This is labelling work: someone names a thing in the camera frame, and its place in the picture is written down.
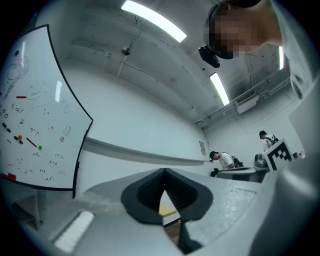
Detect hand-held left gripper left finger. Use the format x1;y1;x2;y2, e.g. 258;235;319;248
27;167;186;256

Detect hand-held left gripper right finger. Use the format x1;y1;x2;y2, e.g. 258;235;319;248
164;167;267;256

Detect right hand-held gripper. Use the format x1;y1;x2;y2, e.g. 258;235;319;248
216;138;294;184

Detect grey ceiling pipes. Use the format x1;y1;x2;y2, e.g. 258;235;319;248
194;76;292;130

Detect long ceiling light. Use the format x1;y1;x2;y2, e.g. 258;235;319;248
121;0;188;43
278;45;285;71
209;72;231;107

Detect whiteboard with black stand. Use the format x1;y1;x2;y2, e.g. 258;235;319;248
0;24;94;232

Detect person's grey shirt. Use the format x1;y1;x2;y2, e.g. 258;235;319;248
249;0;320;256

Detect person's head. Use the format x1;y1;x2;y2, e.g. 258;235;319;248
203;0;284;61

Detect white wall air conditioner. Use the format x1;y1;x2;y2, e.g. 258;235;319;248
234;94;260;115

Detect grey wall rail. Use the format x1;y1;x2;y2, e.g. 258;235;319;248
83;136;211;167

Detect black head-mounted camera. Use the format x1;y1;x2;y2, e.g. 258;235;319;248
198;45;222;69

